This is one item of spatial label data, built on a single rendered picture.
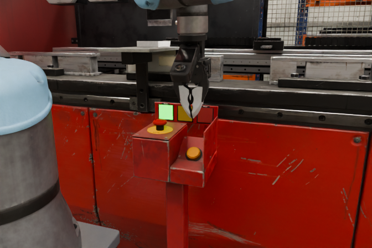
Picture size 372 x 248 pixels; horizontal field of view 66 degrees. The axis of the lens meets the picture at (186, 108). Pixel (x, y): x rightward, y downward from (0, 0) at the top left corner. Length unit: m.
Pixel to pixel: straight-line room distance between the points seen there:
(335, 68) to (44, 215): 0.92
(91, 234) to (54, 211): 0.09
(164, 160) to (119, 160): 0.45
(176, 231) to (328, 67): 0.70
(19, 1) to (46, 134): 1.50
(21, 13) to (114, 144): 0.94
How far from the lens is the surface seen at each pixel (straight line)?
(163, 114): 0.89
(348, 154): 1.00
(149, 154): 0.77
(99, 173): 1.26
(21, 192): 0.32
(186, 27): 0.69
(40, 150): 0.32
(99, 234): 0.43
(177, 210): 0.88
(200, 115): 0.85
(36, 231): 0.35
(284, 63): 1.04
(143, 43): 1.08
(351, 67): 1.06
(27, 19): 1.82
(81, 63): 1.33
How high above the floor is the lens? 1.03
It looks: 13 degrees down
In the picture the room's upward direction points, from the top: straight up
